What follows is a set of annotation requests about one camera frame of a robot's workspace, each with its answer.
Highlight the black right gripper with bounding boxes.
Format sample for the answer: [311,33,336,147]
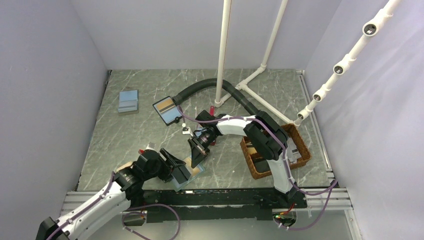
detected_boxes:
[187,131,218,169]

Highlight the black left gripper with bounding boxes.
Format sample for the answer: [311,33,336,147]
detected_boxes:
[143,148,185,183]

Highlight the green card holder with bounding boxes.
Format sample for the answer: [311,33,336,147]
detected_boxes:
[171,156,205,192]

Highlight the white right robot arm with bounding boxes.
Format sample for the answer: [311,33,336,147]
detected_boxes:
[185,110,295,208]

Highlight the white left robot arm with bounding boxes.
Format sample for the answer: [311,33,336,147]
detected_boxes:
[36,148,192,240]

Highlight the gold card in holder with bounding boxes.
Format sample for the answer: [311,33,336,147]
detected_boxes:
[183,157,204,178]

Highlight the red card holder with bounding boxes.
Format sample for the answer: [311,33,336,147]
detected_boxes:
[209,105,218,146]

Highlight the beige card holder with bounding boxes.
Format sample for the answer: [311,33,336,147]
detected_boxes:
[115,161,134,173]

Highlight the gold card in basket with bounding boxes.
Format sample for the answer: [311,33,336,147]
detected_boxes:
[246,145,258,155]

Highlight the black card holder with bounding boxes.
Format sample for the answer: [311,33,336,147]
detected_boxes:
[152,96,183,126]

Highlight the grey blue card holder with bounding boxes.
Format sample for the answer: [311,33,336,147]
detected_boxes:
[117,89,139,114]

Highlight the cards in basket right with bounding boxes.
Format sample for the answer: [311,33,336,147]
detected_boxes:
[287,139,301,165]

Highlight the brown wicker basket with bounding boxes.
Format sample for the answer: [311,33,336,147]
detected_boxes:
[240,123,311,180]

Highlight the black corrugated hose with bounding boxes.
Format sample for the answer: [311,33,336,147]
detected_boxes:
[172,78,266,117]

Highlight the white pvc pipe frame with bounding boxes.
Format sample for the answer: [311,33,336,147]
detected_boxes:
[216,0,292,123]

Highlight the white pipe camera boom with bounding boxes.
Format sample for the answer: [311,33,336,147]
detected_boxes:
[293,0,401,127]

